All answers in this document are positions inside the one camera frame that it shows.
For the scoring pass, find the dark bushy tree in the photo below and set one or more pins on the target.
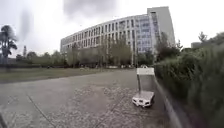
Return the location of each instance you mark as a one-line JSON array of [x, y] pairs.
[[166, 50]]

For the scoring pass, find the grey concrete kerb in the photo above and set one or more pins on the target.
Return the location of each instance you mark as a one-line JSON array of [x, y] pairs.
[[167, 104]]

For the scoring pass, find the grey concrete pavement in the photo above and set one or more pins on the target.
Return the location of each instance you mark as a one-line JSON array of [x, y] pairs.
[[66, 96]]

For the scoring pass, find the green hedge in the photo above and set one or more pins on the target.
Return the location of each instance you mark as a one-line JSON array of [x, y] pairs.
[[196, 80]]

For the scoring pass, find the small white robot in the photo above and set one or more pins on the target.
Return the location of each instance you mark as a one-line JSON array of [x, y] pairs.
[[144, 97]]

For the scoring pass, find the grass lawn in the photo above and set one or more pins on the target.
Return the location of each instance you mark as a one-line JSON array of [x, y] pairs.
[[33, 74]]

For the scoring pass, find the large curved pale building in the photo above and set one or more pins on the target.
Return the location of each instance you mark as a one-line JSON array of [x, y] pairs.
[[133, 30]]

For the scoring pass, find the distant row of trees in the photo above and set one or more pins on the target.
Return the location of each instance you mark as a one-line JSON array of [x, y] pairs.
[[43, 58]]

